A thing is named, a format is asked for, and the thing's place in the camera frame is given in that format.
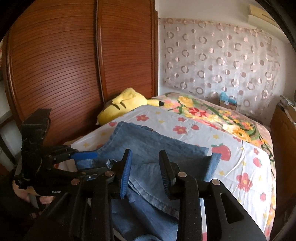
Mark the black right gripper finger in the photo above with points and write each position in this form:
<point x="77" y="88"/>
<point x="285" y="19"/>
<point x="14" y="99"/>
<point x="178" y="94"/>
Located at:
<point x="226" y="218"/>

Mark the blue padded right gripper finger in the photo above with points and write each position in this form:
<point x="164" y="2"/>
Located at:
<point x="84" y="205"/>
<point x="58" y="154"/>

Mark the blue denim jeans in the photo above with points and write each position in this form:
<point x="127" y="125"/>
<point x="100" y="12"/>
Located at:
<point x="146" y="213"/>

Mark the person's left hand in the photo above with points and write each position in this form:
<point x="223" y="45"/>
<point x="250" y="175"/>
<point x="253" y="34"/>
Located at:
<point x="24" y="194"/>

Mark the yellow plush toy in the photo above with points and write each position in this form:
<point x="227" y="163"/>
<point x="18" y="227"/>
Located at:
<point x="125" y="102"/>

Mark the white strawberry print sheet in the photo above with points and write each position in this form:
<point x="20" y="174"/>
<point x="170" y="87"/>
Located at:
<point x="243" y="168"/>

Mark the floral pink blanket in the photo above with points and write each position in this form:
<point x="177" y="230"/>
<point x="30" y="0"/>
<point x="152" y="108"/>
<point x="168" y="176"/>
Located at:
<point x="222" y="119"/>

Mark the wooden side cabinet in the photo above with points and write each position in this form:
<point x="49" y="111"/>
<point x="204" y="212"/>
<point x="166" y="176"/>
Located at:
<point x="283" y="138"/>

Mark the cardboard box with blue item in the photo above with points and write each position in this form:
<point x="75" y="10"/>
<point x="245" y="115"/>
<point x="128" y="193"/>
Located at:
<point x="227" y="102"/>

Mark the wooden slatted wardrobe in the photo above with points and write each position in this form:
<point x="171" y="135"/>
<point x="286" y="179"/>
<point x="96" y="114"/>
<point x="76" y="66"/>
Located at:
<point x="74" y="56"/>

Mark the circle patterned sheer curtain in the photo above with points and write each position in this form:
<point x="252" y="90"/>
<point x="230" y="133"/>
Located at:
<point x="208" y="59"/>

